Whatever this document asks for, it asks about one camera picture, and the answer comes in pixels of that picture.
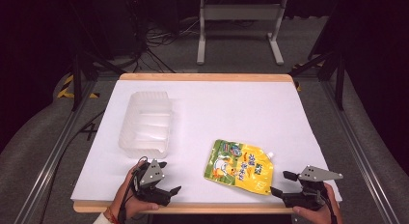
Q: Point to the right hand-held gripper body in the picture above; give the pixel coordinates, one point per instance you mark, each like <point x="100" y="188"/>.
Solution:
<point x="308" y="196"/>

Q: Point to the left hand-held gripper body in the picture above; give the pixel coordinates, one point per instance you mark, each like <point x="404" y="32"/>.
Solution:
<point x="151" y="175"/>

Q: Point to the translucent plastic container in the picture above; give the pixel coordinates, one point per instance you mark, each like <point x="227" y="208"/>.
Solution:
<point x="146" y="124"/>

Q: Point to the yellow green spout pouch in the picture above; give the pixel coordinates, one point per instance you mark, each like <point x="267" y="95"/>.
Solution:
<point x="239" y="167"/>

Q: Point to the person's right hand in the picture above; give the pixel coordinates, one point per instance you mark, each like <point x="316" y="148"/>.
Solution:
<point x="321" y="216"/>

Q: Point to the person's left hand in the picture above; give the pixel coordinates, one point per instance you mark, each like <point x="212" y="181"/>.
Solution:
<point x="125" y="201"/>

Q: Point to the white sleeve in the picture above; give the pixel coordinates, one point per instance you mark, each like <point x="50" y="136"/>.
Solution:
<point x="101" y="219"/>

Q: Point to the white table sheet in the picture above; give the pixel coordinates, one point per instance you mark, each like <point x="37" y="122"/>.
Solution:
<point x="225" y="114"/>

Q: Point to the yellow black hazard tape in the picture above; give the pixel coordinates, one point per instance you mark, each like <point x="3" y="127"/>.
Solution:
<point x="66" y="89"/>
<point x="298" y="85"/>

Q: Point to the black metal stand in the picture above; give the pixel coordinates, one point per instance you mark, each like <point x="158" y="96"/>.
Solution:
<point x="77" y="79"/>
<point x="337" y="79"/>

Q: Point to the aluminium rail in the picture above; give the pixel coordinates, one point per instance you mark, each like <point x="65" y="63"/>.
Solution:
<point x="360" y="153"/>
<point x="54" y="153"/>

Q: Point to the white metal stand frame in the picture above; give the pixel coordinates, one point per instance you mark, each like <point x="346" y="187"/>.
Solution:
<point x="239" y="12"/>

